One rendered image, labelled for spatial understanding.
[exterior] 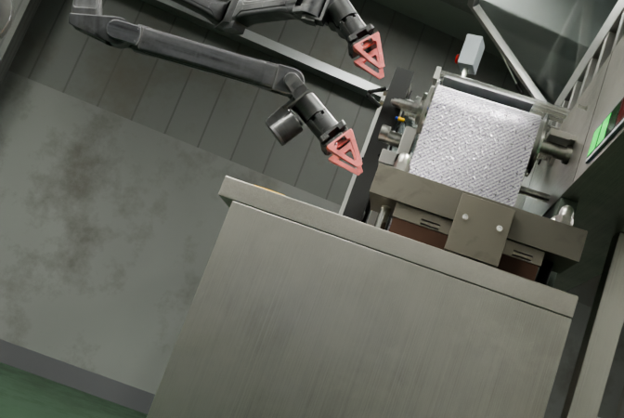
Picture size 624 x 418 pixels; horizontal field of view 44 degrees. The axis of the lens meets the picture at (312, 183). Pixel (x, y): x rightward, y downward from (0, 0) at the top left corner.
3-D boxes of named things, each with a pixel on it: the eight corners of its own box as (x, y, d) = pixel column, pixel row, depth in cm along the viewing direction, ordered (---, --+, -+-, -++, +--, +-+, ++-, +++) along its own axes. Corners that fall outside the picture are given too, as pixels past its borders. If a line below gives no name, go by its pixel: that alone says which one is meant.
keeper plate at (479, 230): (443, 250, 143) (461, 195, 146) (496, 267, 142) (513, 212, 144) (444, 247, 141) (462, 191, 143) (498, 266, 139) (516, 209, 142)
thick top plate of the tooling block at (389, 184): (370, 209, 163) (380, 183, 164) (559, 274, 156) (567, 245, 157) (369, 191, 147) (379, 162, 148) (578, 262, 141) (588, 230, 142)
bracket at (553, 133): (544, 140, 176) (547, 133, 176) (570, 149, 175) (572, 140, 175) (549, 134, 171) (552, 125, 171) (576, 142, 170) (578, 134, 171)
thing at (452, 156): (398, 196, 167) (425, 118, 171) (505, 232, 163) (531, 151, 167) (398, 195, 167) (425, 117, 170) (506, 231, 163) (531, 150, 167)
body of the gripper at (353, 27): (351, 43, 177) (334, 18, 179) (352, 60, 187) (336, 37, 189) (375, 29, 178) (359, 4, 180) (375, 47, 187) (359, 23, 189)
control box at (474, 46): (454, 71, 242) (464, 43, 244) (475, 75, 239) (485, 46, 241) (451, 60, 236) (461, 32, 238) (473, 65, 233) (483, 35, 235)
